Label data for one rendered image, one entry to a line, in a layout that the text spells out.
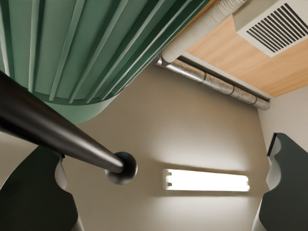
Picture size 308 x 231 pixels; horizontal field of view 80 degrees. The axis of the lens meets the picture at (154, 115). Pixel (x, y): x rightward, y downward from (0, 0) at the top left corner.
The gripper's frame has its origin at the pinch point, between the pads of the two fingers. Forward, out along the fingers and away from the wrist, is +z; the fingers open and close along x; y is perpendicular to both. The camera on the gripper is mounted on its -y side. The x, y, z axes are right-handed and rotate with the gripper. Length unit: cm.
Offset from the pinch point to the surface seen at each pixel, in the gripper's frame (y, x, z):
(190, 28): 4, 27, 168
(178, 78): 61, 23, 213
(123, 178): 7.7, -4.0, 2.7
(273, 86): 87, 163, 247
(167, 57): 30, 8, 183
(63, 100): 0.2, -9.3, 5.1
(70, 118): 3.7, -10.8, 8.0
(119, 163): 4.9, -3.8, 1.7
